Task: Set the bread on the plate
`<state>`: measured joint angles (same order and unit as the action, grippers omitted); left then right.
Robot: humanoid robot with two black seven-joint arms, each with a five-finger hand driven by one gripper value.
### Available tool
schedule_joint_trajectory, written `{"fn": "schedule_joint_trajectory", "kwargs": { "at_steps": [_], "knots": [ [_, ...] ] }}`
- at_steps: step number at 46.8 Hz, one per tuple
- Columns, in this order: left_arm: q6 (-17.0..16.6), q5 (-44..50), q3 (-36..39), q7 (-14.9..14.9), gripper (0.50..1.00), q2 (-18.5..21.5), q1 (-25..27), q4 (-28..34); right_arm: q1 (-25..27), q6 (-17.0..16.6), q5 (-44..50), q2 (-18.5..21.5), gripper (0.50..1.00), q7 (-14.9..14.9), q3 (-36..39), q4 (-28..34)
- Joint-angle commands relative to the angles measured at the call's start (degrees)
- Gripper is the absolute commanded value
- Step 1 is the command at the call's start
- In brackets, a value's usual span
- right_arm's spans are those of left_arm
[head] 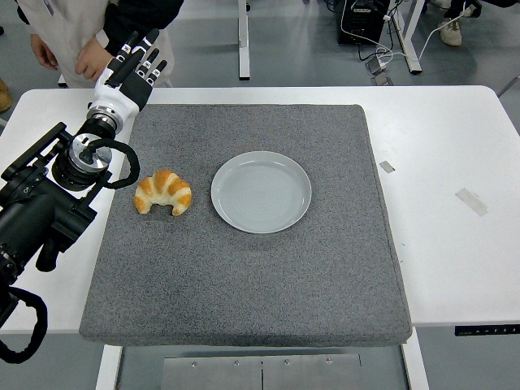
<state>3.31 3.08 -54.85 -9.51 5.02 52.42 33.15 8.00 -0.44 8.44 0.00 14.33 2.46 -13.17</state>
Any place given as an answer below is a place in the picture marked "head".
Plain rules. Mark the person's left hand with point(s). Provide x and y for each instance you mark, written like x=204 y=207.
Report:
x=91 y=61

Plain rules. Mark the person's right hand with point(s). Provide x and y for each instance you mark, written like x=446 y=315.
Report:
x=44 y=53

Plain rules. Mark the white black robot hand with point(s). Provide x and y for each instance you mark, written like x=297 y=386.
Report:
x=118 y=97

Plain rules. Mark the golden croissant bread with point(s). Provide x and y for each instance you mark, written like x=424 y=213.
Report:
x=162 y=185

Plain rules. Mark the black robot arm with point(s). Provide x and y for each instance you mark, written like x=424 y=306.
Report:
x=32 y=211

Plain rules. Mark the round grey plate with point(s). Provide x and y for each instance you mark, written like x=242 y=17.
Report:
x=260 y=195

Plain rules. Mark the grey metal plate with screws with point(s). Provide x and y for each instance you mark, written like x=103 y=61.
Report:
x=211 y=373

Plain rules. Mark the white desk leg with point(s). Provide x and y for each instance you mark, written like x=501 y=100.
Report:
x=243 y=40
x=61 y=82
x=410 y=40

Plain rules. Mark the person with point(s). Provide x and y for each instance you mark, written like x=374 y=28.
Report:
x=61 y=20

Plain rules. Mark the brown shoe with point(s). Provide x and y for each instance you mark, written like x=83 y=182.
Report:
x=4 y=95

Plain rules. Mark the grey felt mat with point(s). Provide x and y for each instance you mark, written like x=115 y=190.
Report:
x=243 y=284

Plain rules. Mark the black electronics box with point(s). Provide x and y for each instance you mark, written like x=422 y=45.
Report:
x=359 y=20

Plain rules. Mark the flat grey metal piece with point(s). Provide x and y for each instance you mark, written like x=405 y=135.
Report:
x=382 y=80

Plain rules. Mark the white table leg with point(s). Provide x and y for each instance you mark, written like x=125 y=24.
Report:
x=107 y=367
x=416 y=367

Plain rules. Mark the small clear tape strip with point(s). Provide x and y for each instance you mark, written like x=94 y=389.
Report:
x=387 y=167

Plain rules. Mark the person's white shoe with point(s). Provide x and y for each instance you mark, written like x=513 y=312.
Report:
x=451 y=31

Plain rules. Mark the person's dark leg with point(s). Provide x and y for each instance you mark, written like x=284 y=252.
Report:
x=459 y=8

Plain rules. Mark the long clear tape strip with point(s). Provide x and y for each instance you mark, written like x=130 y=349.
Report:
x=471 y=202

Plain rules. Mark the grey metal bar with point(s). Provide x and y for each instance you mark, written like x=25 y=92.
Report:
x=510 y=85

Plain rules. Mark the black table control panel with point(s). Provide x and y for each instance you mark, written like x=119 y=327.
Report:
x=487 y=330

